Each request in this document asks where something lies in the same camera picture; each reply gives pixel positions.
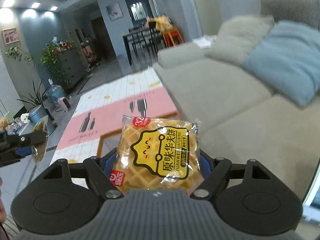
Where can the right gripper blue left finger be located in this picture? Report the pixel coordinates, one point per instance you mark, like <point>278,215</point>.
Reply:
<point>107,162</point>

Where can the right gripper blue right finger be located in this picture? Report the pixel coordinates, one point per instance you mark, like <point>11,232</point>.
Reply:
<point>206,164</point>

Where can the yellow waffle packet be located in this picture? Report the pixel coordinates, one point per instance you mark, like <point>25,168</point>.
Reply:
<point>157,154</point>

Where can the green nut snack packet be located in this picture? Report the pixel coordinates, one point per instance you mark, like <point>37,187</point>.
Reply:
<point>40,131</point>

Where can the left hand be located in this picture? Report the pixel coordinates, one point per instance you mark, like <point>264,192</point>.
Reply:
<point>3,213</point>

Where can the teddy bear toy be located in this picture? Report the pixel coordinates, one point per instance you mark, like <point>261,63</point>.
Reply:
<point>3,124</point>

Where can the pink white checkered tablecloth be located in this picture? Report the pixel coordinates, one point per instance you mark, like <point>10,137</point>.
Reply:
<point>101,110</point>

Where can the orange cardboard box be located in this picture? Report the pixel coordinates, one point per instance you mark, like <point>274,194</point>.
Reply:
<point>107,142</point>

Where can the potted green plant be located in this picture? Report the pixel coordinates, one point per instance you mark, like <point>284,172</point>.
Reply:
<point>36,98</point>

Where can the beige sofa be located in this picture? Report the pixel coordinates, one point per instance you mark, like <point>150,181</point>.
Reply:
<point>241,117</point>

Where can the pink space heater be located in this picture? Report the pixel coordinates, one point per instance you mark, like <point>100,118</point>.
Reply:
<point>64,104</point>

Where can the water jug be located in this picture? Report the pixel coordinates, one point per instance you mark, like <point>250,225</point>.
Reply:
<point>54,92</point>

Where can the dark grey cabinet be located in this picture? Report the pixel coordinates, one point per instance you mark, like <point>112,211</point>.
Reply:
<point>71,63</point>

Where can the papers on sofa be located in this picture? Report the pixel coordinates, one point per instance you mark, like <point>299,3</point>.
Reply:
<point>205,42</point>

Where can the dark dining table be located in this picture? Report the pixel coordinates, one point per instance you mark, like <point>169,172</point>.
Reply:
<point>142,40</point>

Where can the beige cushion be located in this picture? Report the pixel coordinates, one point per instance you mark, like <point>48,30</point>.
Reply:
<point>238,36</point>

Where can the light blue cushion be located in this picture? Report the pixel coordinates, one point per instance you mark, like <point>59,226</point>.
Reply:
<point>287,60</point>

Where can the orange stool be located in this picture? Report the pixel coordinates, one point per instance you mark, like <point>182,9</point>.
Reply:
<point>172,37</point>

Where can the framed wall picture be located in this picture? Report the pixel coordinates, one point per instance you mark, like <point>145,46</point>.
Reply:
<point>10,36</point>

